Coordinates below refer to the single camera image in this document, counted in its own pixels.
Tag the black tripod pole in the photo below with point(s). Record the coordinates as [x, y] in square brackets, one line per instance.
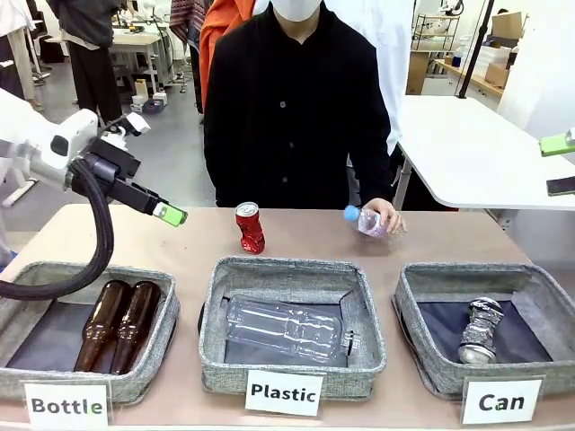
[476, 45]

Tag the person in black shirt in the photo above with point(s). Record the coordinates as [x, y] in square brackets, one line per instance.
[292, 112]

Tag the person's left hand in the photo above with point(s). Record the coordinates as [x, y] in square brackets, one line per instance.
[391, 215]

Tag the person in black trousers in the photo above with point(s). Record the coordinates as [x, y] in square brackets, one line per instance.
[92, 67]

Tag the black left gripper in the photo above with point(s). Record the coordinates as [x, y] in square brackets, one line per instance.
[121, 179]

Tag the white plastic label sign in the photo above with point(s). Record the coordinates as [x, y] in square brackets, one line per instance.
[284, 393]

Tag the person in orange garment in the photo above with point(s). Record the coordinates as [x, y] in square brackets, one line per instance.
[215, 40]

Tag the white face mask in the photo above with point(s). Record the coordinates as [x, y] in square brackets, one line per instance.
[296, 9]

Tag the large white table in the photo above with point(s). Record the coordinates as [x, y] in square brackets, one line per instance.
[471, 152]

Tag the brown glass bottle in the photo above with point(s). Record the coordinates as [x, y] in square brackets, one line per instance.
[101, 323]
[137, 323]

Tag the person in patterned garment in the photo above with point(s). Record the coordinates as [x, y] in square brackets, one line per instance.
[184, 20]

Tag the crushed red can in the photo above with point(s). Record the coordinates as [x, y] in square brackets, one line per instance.
[249, 229]

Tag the small bottle with blue cap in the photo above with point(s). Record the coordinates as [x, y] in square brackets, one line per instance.
[366, 222]

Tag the large clear plastic bottle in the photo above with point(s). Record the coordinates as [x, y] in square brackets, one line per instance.
[287, 330]

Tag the white workbench with legs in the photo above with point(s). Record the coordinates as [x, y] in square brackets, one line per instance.
[135, 42]

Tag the small cardboard box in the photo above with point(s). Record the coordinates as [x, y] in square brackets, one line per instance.
[496, 74]

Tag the white plastic storage containers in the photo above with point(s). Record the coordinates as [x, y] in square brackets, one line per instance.
[492, 56]

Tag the person in beige trousers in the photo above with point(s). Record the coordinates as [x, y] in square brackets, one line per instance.
[15, 58]

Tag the grey fabric basket labelled plastic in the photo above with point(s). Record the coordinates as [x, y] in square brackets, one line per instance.
[287, 278]

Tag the white bottle label sign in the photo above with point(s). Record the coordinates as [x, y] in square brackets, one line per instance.
[67, 406]

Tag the wooden bench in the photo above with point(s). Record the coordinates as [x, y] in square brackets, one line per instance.
[467, 78]

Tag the person in white shirt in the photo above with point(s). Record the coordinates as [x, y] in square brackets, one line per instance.
[395, 67]

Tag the large cardboard box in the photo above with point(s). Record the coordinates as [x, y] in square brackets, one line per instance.
[507, 24]

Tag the white box on floor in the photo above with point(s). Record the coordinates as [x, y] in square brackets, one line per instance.
[137, 104]

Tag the grey fabric basket labelled can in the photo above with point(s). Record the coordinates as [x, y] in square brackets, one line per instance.
[494, 372]

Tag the white can label sign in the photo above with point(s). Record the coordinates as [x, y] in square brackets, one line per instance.
[502, 401]

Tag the crushed silver black can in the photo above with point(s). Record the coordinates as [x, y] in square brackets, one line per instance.
[480, 328]

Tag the grey fabric basket labelled bottle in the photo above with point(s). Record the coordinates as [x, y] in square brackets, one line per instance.
[27, 287]

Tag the blue item on floor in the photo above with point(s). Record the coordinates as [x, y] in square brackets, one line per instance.
[153, 106]

